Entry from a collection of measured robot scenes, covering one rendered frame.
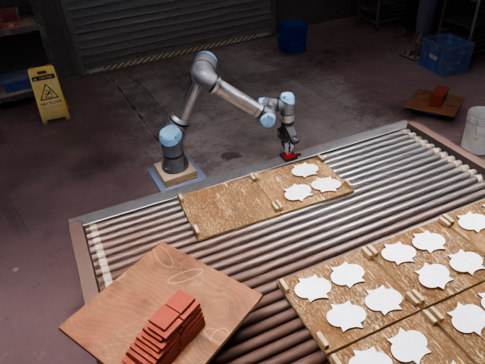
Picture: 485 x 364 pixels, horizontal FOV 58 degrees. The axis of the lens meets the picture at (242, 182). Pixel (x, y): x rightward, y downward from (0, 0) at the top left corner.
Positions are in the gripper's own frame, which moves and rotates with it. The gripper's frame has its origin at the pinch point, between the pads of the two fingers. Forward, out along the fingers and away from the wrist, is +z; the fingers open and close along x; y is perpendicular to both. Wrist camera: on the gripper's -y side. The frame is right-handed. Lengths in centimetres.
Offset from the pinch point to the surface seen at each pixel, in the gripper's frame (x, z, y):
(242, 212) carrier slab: 45, 0, -34
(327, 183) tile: -2.4, -0.5, -35.0
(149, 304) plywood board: 100, -10, -76
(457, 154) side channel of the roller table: -80, 0, -45
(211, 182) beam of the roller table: 48.1, 2.5, -1.3
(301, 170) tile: 3.1, -0.5, -18.8
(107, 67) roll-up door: 40, 88, 439
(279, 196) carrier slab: 23.1, 0.5, -31.3
